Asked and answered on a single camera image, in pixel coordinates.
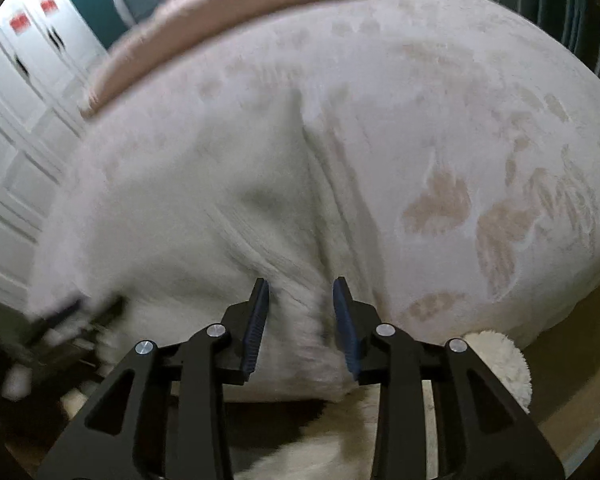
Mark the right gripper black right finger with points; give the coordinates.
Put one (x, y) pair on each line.
(482, 431)

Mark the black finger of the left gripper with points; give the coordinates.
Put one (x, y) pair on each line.
(73, 330)

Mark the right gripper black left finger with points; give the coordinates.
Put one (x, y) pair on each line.
(160, 413)

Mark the beige knit sweater black hearts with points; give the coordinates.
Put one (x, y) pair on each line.
(183, 217)

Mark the cream fluffy rug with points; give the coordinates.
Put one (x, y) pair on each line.
(339, 444)

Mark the pink butterfly pattern bedspread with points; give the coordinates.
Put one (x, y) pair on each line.
(472, 139)

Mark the white panelled wardrobe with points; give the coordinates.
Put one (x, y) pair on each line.
(47, 52)

